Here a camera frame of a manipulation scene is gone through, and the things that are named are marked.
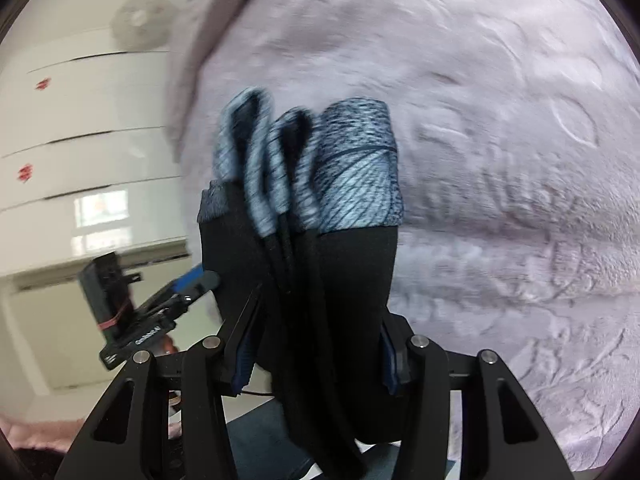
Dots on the white standing fan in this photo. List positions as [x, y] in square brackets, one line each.
[142, 20]

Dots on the black pants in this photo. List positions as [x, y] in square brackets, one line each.
[340, 285]

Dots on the blue-grey cloth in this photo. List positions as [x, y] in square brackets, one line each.
[260, 435]

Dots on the lilac fleece blanket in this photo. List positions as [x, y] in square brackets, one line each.
[500, 160]

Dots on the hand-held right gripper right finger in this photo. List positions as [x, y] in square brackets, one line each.
[390, 360]

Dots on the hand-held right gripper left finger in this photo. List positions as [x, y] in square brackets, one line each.
[245, 365]

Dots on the red wardrobe sticker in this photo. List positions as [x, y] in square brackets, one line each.
[42, 83]
[23, 172]

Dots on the white wardrobe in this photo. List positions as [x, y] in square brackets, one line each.
[100, 125]

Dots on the person's pink-sleeved left forearm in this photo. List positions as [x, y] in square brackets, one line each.
[40, 435]

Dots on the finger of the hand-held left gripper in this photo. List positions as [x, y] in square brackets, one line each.
[187, 280]
[207, 282]

